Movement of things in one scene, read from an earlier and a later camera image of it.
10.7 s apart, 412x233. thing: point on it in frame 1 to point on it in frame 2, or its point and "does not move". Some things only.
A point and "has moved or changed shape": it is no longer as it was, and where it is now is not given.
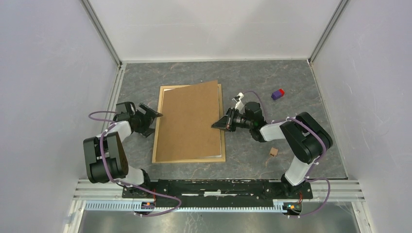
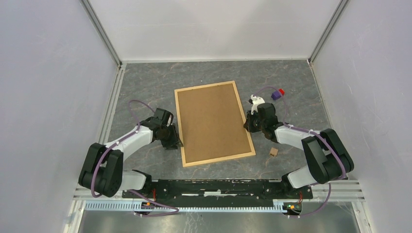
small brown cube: (273, 151) does not move
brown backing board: (185, 129) has moved or changed shape
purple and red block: (277, 94) does not move
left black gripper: (145, 131) to (175, 140)
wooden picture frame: (221, 158) to (180, 130)
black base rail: (215, 191) does not move
